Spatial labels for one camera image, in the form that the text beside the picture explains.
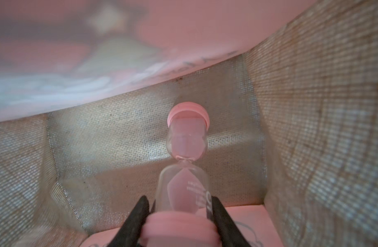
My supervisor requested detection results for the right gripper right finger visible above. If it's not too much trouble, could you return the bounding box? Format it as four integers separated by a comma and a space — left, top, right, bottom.
212, 196, 251, 247

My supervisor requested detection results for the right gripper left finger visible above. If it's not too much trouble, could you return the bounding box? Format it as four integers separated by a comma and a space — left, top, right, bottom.
107, 196, 150, 247

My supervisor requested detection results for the pink hourglass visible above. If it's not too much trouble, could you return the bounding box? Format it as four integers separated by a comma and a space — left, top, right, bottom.
139, 102, 221, 247

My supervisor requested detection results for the red burlap canvas bag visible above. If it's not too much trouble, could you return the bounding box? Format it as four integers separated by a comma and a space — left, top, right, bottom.
0, 1, 378, 247

